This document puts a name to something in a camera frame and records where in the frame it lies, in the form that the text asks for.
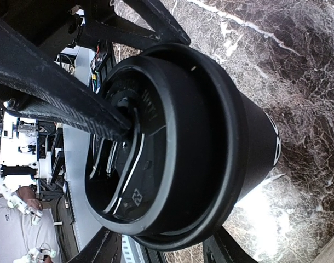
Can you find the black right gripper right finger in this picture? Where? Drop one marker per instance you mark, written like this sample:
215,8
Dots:
222,248

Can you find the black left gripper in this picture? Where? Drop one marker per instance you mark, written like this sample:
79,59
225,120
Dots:
32,30

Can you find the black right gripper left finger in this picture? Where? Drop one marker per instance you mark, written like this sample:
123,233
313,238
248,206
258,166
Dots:
104,247

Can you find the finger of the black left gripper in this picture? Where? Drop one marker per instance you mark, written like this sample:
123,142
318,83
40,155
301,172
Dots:
103,23

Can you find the black plastic cup lid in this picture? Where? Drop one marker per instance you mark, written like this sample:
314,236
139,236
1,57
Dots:
173,178

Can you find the black paper coffee cup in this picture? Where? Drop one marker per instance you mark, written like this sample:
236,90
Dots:
264,146

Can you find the person in white shirt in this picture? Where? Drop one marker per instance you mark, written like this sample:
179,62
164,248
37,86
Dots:
18,235

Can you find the brown pulp cup carrier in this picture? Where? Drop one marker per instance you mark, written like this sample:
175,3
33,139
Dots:
326,255

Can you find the grey cable duct rail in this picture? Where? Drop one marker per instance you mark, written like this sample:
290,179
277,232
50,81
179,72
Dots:
131,251

